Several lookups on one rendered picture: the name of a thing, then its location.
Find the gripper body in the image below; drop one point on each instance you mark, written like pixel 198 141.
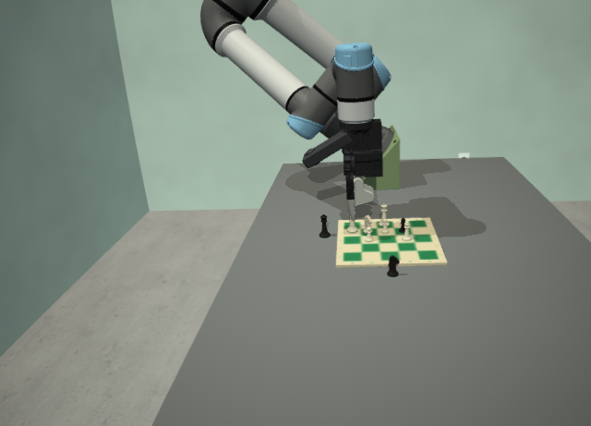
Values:
pixel 365 150

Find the green and cream chessboard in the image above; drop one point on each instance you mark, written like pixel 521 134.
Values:
pixel 423 249

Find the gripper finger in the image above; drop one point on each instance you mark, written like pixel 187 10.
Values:
pixel 367 187
pixel 358 197

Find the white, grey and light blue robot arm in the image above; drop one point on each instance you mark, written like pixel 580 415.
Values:
pixel 360 75

